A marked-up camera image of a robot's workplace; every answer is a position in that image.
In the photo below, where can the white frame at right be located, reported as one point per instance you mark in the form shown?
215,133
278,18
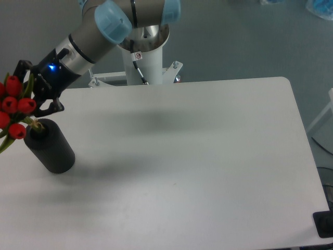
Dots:
321,118

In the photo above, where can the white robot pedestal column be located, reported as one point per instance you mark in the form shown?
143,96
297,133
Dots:
143,49

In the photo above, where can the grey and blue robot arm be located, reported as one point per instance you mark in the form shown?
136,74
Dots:
105,24

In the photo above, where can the white pedestal base frame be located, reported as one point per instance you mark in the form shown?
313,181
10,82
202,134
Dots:
167,76

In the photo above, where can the blue plastic bag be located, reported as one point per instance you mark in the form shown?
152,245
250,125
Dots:
320,8

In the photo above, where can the black device at table edge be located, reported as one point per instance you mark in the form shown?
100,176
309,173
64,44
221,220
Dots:
323,223

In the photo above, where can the red tulip bouquet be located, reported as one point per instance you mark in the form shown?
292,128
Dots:
17,108

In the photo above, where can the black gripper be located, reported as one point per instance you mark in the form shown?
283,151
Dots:
52,78

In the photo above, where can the black ribbed cylindrical vase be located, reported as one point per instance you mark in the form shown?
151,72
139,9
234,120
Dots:
50,147

